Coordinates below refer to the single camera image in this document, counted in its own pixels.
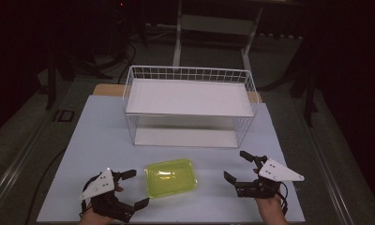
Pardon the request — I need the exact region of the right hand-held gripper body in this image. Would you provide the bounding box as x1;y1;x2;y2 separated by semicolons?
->
233;155;306;200

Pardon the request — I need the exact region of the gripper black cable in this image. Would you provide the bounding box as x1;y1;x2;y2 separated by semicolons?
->
277;182;290;218
79;174;98;219

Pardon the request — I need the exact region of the black floor cable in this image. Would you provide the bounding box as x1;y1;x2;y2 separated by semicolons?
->
24;146;68;225

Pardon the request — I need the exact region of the yellow-green plastic tray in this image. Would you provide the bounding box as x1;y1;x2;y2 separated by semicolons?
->
144;157;199;200

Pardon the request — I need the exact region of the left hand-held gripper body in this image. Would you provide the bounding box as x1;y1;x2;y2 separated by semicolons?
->
79;167;137;224

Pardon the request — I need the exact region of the pale blue table sheet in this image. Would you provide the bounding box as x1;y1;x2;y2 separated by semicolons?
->
36;94;307;225

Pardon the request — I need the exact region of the person's right hand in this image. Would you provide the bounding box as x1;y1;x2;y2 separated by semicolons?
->
255;196;291;225

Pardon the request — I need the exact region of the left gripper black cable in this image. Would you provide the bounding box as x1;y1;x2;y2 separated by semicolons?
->
79;174;98;219

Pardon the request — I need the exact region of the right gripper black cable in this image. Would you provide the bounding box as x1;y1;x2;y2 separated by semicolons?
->
277;182;290;218

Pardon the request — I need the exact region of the grey floor rail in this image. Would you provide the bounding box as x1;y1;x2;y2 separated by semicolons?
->
0;116;51;217
306;123;358;225

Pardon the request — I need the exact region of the white metal stand frame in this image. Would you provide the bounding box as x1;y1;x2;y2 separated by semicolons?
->
172;0;265;73

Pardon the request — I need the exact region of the white wire shelf rack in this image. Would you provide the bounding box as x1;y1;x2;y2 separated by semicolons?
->
122;65;261;150

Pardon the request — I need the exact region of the black stand leg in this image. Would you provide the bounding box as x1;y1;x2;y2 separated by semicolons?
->
302;31;320;128
44;46;59;111

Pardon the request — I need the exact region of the black floor socket box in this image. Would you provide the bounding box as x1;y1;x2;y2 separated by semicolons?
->
52;109;76;123

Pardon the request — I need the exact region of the person's left hand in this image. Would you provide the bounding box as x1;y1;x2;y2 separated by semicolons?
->
78;205;115;225

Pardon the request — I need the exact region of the black cable bundle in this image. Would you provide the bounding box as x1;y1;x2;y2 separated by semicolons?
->
91;37;138;85

